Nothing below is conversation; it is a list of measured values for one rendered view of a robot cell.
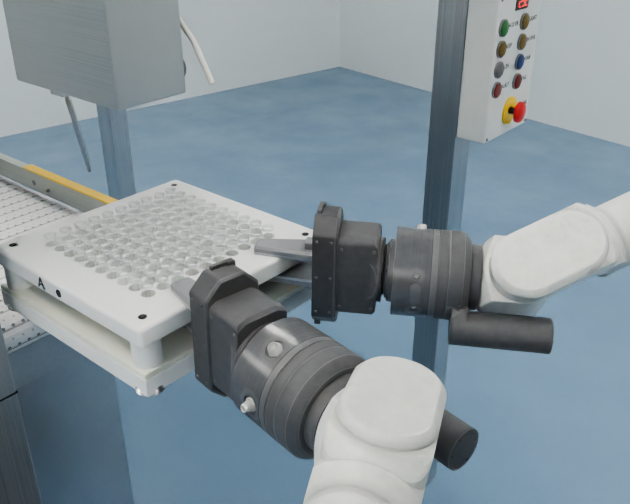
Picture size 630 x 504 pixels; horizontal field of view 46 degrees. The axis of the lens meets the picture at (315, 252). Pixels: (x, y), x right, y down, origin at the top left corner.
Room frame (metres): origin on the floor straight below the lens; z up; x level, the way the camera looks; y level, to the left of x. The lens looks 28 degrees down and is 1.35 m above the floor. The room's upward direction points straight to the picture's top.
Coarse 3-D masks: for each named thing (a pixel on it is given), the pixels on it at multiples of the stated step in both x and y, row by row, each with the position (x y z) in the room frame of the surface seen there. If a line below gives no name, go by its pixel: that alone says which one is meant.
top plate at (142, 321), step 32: (192, 192) 0.82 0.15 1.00; (64, 224) 0.73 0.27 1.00; (288, 224) 0.73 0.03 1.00; (0, 256) 0.66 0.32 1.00; (32, 256) 0.65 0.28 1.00; (64, 256) 0.65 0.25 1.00; (256, 256) 0.65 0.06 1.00; (64, 288) 0.59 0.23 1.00; (96, 288) 0.59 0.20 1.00; (128, 288) 0.59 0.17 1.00; (96, 320) 0.56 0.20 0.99; (128, 320) 0.53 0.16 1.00; (160, 320) 0.54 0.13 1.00
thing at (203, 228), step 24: (120, 216) 0.73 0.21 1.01; (144, 216) 0.73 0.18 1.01; (168, 216) 0.73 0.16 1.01; (192, 216) 0.73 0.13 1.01; (72, 240) 0.68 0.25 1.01; (96, 240) 0.68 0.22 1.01; (120, 240) 0.67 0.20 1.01; (144, 240) 0.67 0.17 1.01; (168, 240) 0.67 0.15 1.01; (192, 240) 0.67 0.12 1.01; (216, 240) 0.67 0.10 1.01; (120, 264) 0.63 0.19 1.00; (144, 264) 0.62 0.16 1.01; (168, 264) 0.62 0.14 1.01
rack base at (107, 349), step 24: (264, 288) 0.67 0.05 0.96; (288, 288) 0.67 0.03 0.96; (24, 312) 0.65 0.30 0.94; (48, 312) 0.62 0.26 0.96; (72, 312) 0.62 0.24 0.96; (288, 312) 0.66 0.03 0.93; (72, 336) 0.59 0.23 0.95; (96, 336) 0.58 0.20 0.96; (120, 336) 0.58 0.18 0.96; (168, 336) 0.58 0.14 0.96; (96, 360) 0.57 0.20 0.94; (120, 360) 0.54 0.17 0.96; (168, 360) 0.54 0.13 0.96; (192, 360) 0.56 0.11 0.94; (144, 384) 0.52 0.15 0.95; (168, 384) 0.53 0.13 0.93
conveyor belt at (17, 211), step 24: (0, 192) 1.09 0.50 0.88; (24, 192) 1.09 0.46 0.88; (0, 216) 1.00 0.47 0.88; (24, 216) 1.00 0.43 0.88; (48, 216) 1.00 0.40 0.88; (72, 216) 1.00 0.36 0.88; (0, 240) 0.92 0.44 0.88; (0, 288) 0.79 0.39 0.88; (0, 312) 0.73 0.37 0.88; (24, 336) 0.72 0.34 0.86
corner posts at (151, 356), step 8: (8, 272) 0.67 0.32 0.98; (8, 280) 0.67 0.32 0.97; (16, 280) 0.66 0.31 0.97; (24, 280) 0.67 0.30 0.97; (16, 288) 0.66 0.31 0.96; (24, 288) 0.67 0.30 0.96; (152, 344) 0.53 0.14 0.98; (160, 344) 0.54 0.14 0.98; (136, 352) 0.53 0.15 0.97; (144, 352) 0.53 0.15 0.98; (152, 352) 0.53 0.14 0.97; (160, 352) 0.54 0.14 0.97; (136, 360) 0.53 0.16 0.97; (144, 360) 0.53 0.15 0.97; (152, 360) 0.53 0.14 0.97; (160, 360) 0.53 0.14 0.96; (144, 368) 0.53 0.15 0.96; (152, 368) 0.53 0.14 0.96
